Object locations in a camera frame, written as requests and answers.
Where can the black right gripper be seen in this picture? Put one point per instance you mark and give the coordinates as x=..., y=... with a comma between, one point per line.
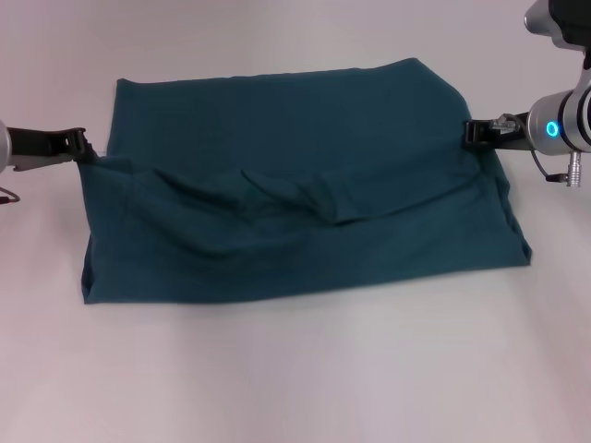
x=505, y=138

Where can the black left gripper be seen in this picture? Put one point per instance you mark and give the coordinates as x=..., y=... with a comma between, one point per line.
x=39, y=143

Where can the blue FREE print T-shirt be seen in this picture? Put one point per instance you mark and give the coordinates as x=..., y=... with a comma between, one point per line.
x=300, y=138

